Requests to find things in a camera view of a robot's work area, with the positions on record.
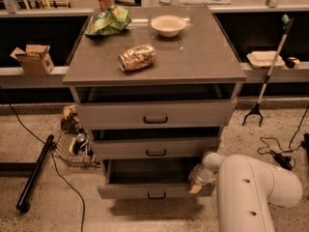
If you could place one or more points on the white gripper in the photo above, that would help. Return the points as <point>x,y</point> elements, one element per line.
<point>200,177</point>

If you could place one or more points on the grey bottom drawer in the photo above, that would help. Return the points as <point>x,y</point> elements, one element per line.
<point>157,178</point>

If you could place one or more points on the grey drawer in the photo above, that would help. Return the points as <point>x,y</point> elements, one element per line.
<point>154,148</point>
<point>166,114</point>
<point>157,178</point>

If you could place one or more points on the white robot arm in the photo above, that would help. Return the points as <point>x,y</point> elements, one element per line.
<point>245,189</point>

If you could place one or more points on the grey middle drawer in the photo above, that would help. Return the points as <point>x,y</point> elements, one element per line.
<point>154,148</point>

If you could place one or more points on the grey drawer cabinet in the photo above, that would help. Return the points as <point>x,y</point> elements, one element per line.
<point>196,65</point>

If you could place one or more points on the grey top drawer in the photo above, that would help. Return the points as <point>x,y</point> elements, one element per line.
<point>166,114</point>

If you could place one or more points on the crumpled brown paper bag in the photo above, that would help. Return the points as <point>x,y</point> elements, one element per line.
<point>68,119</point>

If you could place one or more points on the white takeout container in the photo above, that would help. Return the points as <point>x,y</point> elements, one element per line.
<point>261,59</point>

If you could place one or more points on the yellow black tape measure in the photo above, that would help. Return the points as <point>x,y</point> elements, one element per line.
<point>292,63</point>

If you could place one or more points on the white paper bowl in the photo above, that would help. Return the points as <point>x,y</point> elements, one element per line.
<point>168,25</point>

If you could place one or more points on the black tube on floor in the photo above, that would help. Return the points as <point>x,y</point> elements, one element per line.
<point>23,204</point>

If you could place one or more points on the green chip bag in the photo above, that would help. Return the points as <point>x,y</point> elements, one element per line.
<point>112,21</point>

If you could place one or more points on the reacher grabber tool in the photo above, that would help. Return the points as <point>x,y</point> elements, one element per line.
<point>288,23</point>

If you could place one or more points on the small cardboard box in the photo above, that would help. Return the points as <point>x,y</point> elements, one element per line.
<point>34,59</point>

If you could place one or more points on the wire basket with clutter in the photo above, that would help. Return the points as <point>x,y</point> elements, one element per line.
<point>74,150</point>

